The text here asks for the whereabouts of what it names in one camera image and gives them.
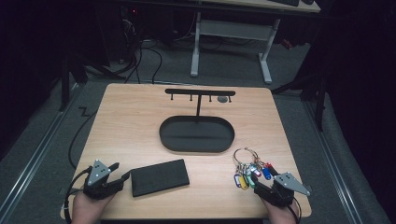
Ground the black key rack with tray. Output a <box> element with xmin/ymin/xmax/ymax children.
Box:
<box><xmin>159</xmin><ymin>88</ymin><xmax>236</xmax><ymax>154</ymax></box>

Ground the black floor cable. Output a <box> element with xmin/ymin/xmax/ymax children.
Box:
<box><xmin>68</xmin><ymin>106</ymin><xmax>98</xmax><ymax>171</ymax></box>

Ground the black wallet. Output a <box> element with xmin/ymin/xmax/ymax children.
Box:
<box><xmin>130</xmin><ymin>159</ymin><xmax>191</xmax><ymax>198</ymax></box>

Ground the bundle of black cables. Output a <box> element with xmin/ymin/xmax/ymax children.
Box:
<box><xmin>118</xmin><ymin>18</ymin><xmax>164</xmax><ymax>85</ymax></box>

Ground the person's left hand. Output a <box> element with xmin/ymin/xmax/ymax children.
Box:
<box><xmin>71</xmin><ymin>191</ymin><xmax>117</xmax><ymax>224</ymax></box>

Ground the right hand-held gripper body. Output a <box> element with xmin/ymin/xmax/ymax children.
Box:
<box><xmin>257</xmin><ymin>172</ymin><xmax>312</xmax><ymax>209</ymax></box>

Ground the black metal stand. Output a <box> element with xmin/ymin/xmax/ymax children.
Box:
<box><xmin>59</xmin><ymin>52</ymin><xmax>92</xmax><ymax>112</ymax></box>
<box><xmin>270</xmin><ymin>71</ymin><xmax>331</xmax><ymax>132</ymax></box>

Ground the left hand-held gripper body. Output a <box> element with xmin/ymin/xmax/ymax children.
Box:
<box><xmin>82</xmin><ymin>159</ymin><xmax>125</xmax><ymax>201</ymax></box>

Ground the left hand-held gripper cable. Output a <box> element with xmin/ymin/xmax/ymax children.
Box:
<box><xmin>64</xmin><ymin>166</ymin><xmax>93</xmax><ymax>224</ymax></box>

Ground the right hand-held gripper cable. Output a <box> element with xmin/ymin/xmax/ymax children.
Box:
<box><xmin>288</xmin><ymin>195</ymin><xmax>303</xmax><ymax>224</ymax></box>

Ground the metal floor rail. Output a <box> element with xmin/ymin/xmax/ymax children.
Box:
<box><xmin>303</xmin><ymin>101</ymin><xmax>365</xmax><ymax>224</ymax></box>
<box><xmin>0</xmin><ymin>84</ymin><xmax>80</xmax><ymax>217</ymax></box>

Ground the hand-held gripper cable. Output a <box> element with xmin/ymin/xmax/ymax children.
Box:
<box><xmin>288</xmin><ymin>195</ymin><xmax>303</xmax><ymax>224</ymax></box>
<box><xmin>64</xmin><ymin>166</ymin><xmax>93</xmax><ymax>224</ymax></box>

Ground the white-framed desk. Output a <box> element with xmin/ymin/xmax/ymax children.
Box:
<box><xmin>190</xmin><ymin>0</ymin><xmax>321</xmax><ymax>85</ymax></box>

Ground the person's right hand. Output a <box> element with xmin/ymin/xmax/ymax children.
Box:
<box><xmin>262</xmin><ymin>199</ymin><xmax>301</xmax><ymax>224</ymax></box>

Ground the key ring with coloured tags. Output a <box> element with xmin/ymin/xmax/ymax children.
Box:
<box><xmin>233</xmin><ymin>147</ymin><xmax>278</xmax><ymax>191</ymax></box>

